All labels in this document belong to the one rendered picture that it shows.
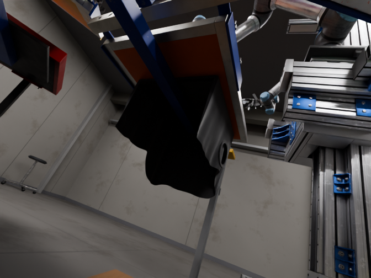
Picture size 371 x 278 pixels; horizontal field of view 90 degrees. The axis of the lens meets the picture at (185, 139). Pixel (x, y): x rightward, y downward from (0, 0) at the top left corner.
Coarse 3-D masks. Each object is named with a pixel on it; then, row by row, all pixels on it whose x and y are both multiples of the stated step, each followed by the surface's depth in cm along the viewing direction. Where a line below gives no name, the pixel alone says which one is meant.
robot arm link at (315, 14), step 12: (264, 0) 103; (276, 0) 100; (288, 0) 96; (300, 0) 93; (264, 12) 109; (300, 12) 95; (312, 12) 91; (324, 12) 87; (336, 12) 83; (324, 24) 89; (336, 24) 86; (348, 24) 84; (336, 36) 89
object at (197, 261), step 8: (232, 152) 134; (224, 168) 136; (216, 192) 127; (216, 200) 127; (208, 208) 123; (208, 216) 120; (208, 224) 118; (208, 232) 118; (200, 240) 115; (200, 248) 112; (200, 256) 110; (192, 264) 110; (200, 264) 111; (192, 272) 107
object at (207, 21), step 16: (224, 16) 61; (160, 32) 72; (176, 32) 69; (192, 32) 67; (208, 32) 65; (224, 32) 63; (112, 48) 86; (224, 48) 68; (224, 64) 74; (240, 96) 90; (240, 112) 96; (240, 128) 109
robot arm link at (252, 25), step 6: (252, 12) 116; (252, 18) 112; (258, 18) 112; (264, 18) 112; (246, 24) 111; (252, 24) 112; (258, 24) 113; (240, 30) 110; (246, 30) 111; (252, 30) 114; (240, 36) 110
